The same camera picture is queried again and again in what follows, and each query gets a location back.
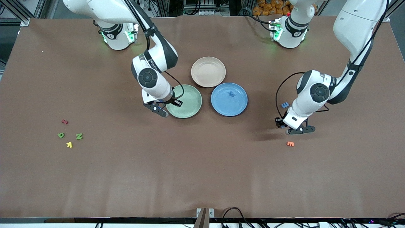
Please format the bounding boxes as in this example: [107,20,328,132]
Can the orange snack bags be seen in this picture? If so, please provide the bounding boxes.
[253,0,293,16]

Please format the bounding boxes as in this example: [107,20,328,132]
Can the brown table cover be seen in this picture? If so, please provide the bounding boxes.
[0,15,405,219]

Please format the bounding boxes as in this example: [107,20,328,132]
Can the light green round plate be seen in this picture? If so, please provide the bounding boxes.
[166,84,203,119]

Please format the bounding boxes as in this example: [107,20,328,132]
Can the aluminium frame post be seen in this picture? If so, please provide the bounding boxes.
[0,0,30,26]

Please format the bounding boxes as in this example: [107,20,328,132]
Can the grey metal table bracket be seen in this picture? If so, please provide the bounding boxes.
[196,208,215,218]

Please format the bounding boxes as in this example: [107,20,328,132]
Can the blue round plate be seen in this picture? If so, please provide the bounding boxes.
[211,82,248,117]

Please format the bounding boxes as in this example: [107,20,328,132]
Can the beige round plate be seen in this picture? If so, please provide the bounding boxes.
[191,56,227,88]

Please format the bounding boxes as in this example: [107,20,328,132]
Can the black looped cable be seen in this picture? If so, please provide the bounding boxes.
[221,207,250,228]

